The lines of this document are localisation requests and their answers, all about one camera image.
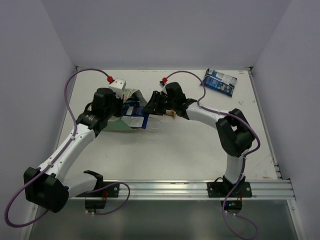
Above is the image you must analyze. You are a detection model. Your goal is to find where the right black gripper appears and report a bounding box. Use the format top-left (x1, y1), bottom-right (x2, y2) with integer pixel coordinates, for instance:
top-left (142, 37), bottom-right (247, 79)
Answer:
top-left (141, 90), bottom-right (176, 116)

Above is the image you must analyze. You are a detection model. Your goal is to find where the orange snack packet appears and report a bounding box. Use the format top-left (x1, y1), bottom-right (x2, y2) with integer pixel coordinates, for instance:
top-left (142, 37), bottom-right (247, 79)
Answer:
top-left (165, 109), bottom-right (177, 118)

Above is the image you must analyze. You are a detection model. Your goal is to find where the green printed paper bag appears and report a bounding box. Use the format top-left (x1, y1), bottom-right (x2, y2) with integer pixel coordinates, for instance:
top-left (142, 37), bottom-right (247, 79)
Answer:
top-left (103, 88), bottom-right (162, 132)

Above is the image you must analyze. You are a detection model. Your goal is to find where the dark blue white snack packet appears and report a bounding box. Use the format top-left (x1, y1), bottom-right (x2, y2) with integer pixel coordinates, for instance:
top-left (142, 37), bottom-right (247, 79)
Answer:
top-left (121, 106), bottom-right (149, 129)

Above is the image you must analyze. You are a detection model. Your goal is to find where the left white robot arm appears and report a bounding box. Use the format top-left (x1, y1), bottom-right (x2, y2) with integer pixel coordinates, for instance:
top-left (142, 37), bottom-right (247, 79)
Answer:
top-left (23, 86), bottom-right (124, 213)

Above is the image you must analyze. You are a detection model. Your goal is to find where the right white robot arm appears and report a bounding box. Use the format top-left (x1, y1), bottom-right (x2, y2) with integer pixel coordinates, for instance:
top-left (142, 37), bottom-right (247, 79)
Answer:
top-left (143, 82), bottom-right (255, 199)

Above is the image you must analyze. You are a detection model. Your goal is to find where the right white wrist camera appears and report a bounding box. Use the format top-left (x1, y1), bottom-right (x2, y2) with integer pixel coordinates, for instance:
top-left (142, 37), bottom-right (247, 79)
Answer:
top-left (159, 77), bottom-right (168, 95)

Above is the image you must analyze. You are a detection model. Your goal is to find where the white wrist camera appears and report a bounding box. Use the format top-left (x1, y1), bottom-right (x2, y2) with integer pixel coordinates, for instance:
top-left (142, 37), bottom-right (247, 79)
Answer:
top-left (108, 78), bottom-right (127, 99)
top-left (159, 77), bottom-right (168, 95)

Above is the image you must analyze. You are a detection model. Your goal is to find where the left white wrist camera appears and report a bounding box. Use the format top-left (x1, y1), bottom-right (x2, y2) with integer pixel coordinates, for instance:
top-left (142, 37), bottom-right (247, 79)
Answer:
top-left (108, 78), bottom-right (127, 99)

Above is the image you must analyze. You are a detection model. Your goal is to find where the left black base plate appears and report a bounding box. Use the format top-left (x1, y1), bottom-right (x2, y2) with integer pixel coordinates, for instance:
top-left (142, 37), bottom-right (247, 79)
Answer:
top-left (76, 181), bottom-right (120, 198)

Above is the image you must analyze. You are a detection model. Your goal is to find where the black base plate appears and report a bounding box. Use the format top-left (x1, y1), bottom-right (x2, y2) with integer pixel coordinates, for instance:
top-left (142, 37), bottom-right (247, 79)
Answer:
top-left (76, 181), bottom-right (120, 198)
top-left (206, 181), bottom-right (253, 198)

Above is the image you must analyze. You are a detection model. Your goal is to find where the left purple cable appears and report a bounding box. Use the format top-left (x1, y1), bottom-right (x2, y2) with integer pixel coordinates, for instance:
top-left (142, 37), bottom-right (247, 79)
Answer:
top-left (4, 67), bottom-right (131, 227)

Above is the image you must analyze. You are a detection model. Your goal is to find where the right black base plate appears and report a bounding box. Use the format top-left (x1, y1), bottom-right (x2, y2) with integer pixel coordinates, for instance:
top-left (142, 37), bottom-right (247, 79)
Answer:
top-left (206, 181), bottom-right (253, 198)

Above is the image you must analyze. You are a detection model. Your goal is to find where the aluminium mounting rail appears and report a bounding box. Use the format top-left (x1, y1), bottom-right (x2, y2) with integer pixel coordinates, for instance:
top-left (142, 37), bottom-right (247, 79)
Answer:
top-left (32, 178), bottom-right (296, 201)

